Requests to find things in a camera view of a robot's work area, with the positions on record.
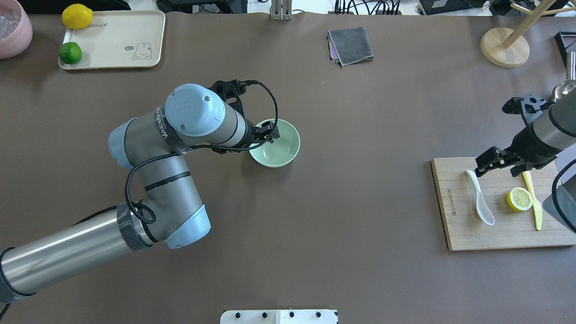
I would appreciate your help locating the yellow plastic knife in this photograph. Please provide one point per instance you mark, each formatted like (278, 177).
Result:
(536, 204)

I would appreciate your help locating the light green bowl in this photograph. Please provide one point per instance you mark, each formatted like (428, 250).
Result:
(282, 150)

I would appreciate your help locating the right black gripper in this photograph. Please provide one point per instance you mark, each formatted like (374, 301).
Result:
(527, 147)

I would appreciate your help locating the lemon half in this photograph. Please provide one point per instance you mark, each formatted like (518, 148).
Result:
(519, 199)

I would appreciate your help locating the metal scoop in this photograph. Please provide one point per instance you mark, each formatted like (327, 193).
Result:
(564, 87)

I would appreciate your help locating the green lime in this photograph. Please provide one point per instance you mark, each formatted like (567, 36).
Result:
(70, 53)

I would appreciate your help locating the white ceramic spoon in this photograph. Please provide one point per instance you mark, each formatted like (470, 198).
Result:
(482, 208)

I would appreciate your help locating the wooden cutting board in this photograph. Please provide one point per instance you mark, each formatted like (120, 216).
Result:
(465, 230)

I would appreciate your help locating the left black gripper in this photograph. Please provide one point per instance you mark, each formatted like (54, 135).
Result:
(253, 135)

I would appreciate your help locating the yellow lemon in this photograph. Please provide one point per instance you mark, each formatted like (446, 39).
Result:
(77, 16)

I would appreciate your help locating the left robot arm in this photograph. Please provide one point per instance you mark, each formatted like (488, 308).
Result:
(161, 202)

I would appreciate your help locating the wooden cup stand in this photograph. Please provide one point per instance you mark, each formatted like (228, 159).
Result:
(508, 48)

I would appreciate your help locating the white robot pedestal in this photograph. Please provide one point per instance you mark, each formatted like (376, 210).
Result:
(280, 316)

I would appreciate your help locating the cream tray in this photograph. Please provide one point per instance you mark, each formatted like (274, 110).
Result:
(119, 39)

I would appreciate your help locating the pink bowl with ice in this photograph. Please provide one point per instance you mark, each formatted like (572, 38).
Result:
(16, 29)

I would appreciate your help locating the grey folded cloth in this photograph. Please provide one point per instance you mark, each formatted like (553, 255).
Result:
(349, 46)

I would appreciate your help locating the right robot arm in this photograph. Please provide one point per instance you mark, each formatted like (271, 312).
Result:
(550, 128)

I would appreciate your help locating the aluminium frame post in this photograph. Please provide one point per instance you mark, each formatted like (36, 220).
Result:
(281, 10)

